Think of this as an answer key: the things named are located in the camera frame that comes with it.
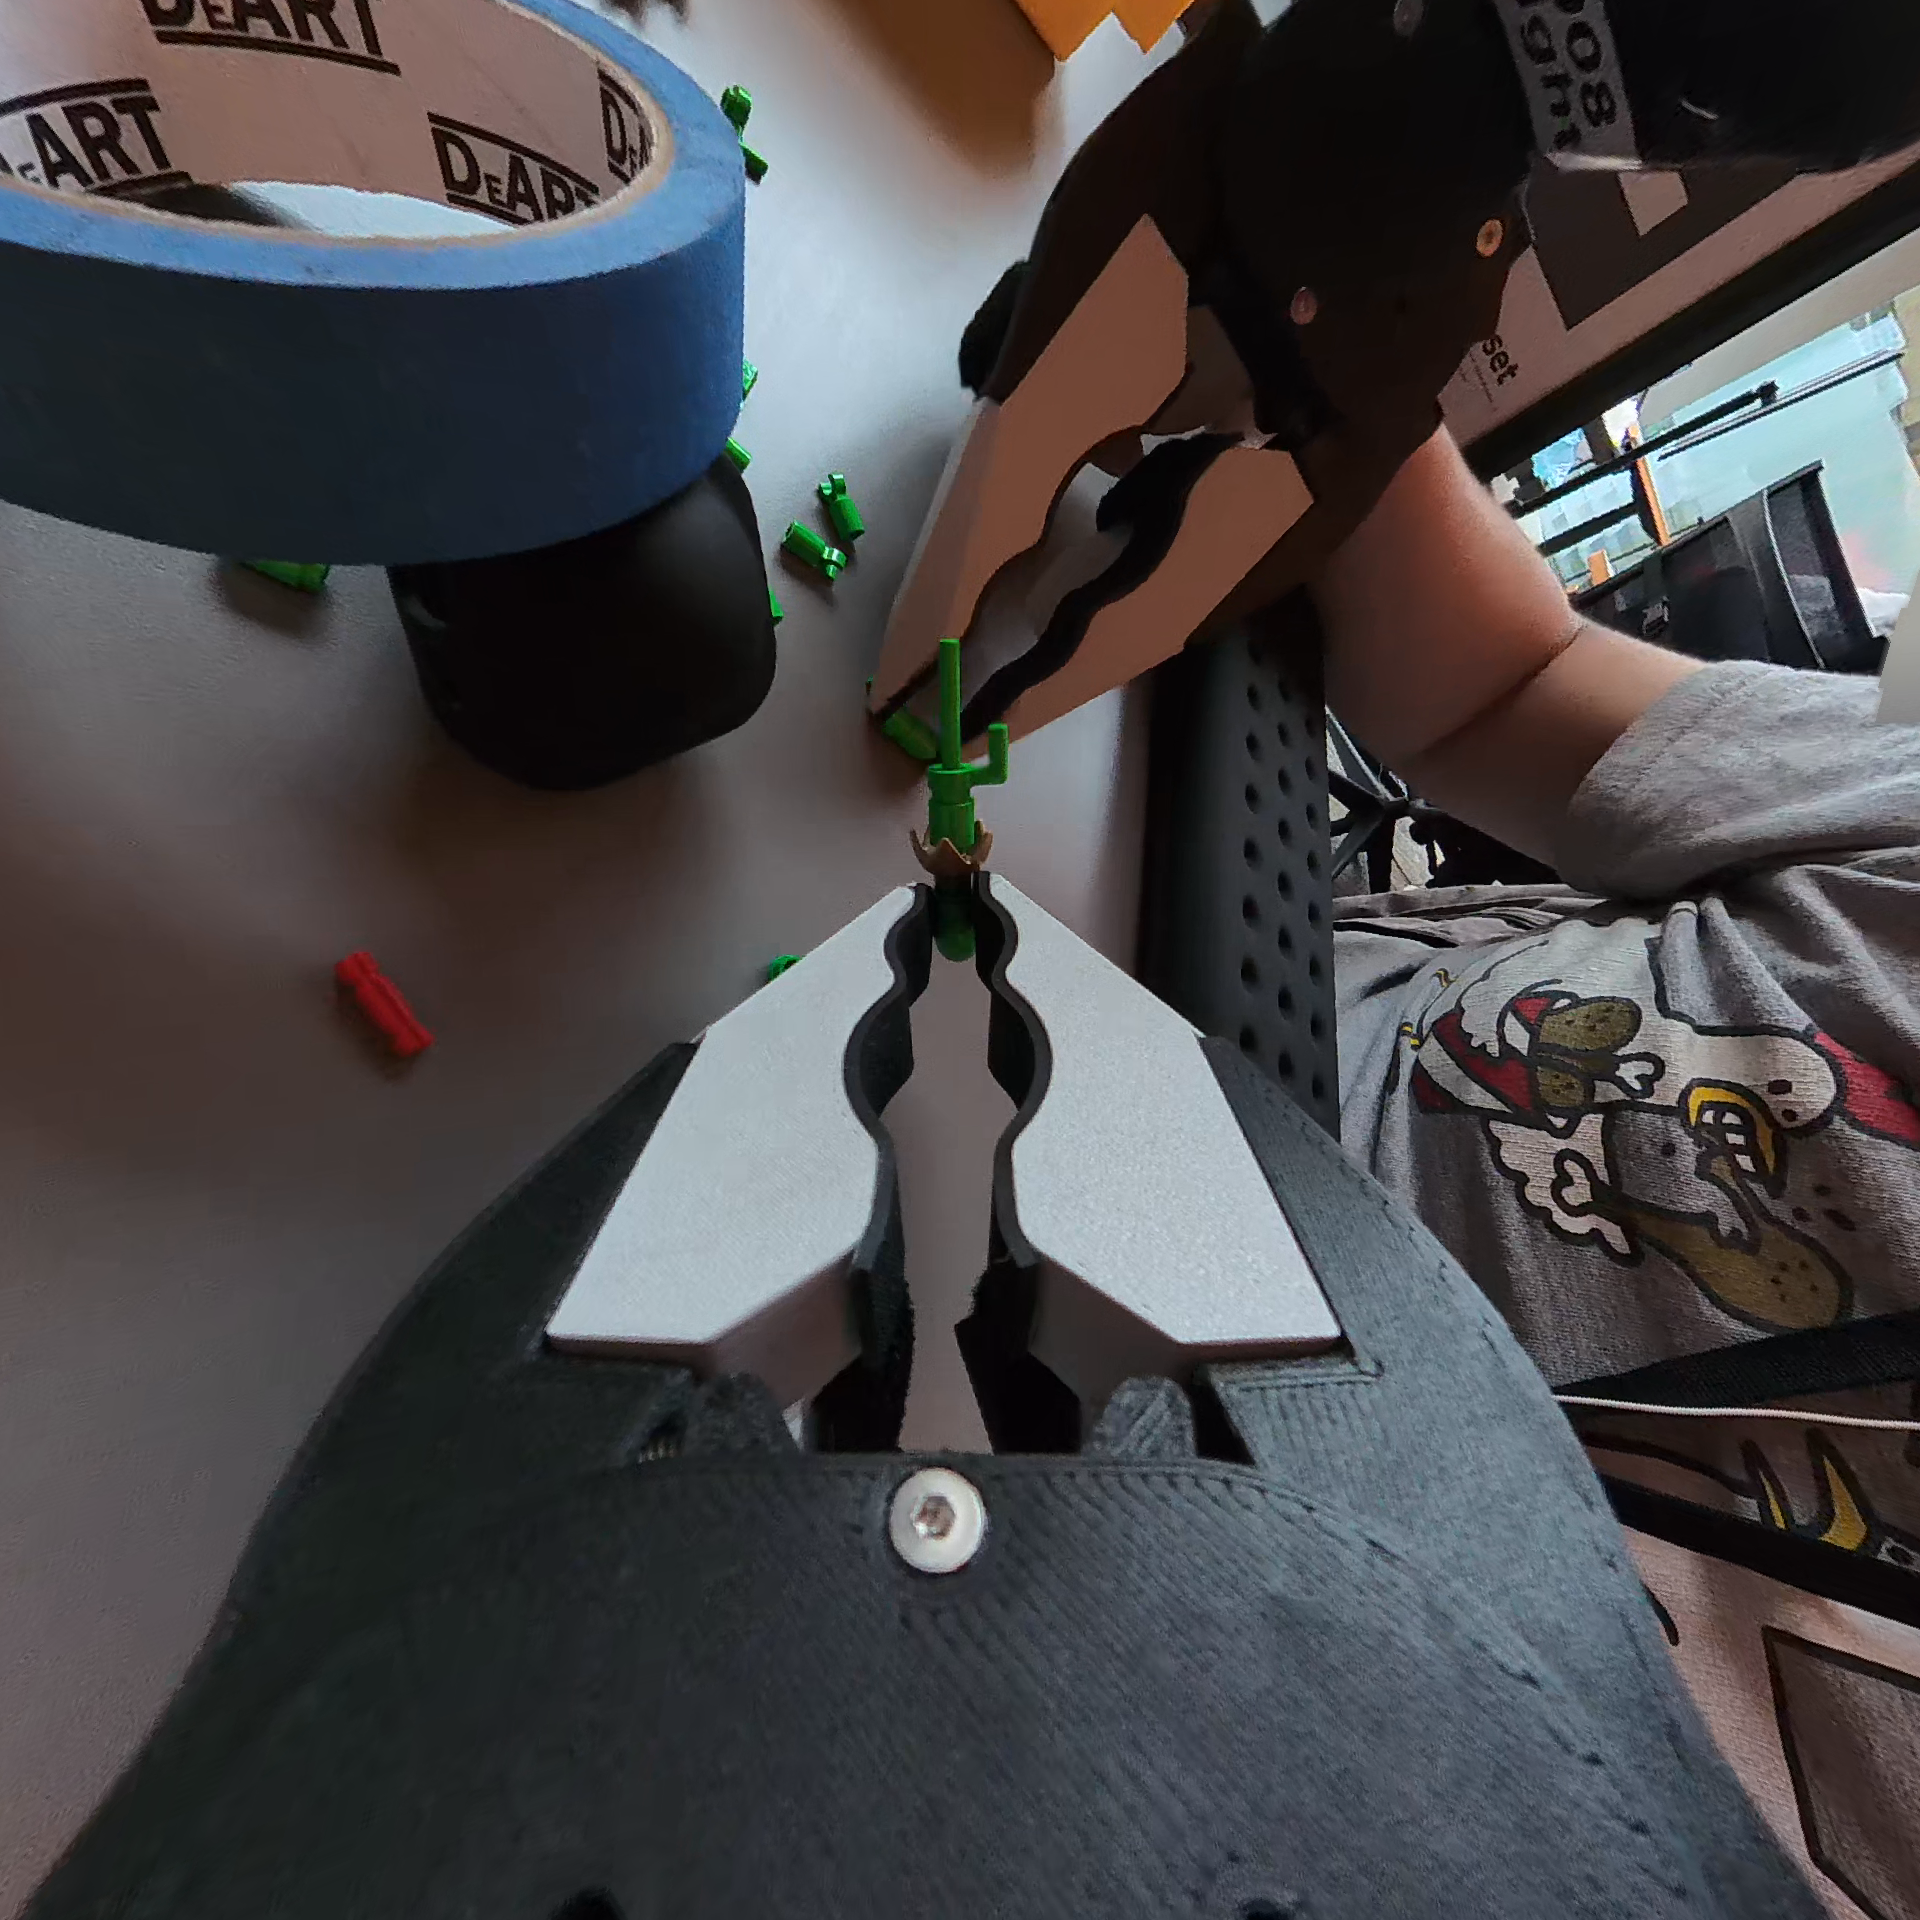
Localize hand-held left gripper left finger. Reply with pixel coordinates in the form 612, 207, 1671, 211
545, 885, 921, 1455

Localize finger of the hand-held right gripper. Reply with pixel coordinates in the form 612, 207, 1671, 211
943, 427, 1337, 745
865, 215, 1201, 707

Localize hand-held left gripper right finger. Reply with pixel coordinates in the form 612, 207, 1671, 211
957, 874, 1341, 1455

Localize green lego stem assembly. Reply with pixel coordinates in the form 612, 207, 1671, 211
911, 639, 1011, 962

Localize person's right forearm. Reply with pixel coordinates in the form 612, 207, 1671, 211
1317, 424, 1596, 881

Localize red lego piece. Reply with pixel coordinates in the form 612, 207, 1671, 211
333, 951, 435, 1061

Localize perforated dark metal panel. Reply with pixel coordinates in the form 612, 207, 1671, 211
1141, 615, 1341, 1143

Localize yellow box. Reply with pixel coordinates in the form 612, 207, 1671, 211
1017, 0, 1208, 62

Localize black rounded object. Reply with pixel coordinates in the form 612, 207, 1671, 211
385, 451, 781, 793

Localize person in grey t-shirt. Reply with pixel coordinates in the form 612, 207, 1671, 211
1333, 662, 1920, 1594

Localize black mesh chair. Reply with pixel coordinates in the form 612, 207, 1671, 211
1567, 462, 1894, 677

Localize blue tape roll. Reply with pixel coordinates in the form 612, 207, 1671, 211
0, 0, 749, 565

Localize person's beige shorts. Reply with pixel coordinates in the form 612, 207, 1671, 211
1611, 1545, 1920, 1920

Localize black strap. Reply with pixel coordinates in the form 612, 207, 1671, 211
1556, 1305, 1920, 1413
1603, 1478, 1920, 1609

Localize thin white cable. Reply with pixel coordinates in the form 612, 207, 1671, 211
1558, 1393, 1920, 1432

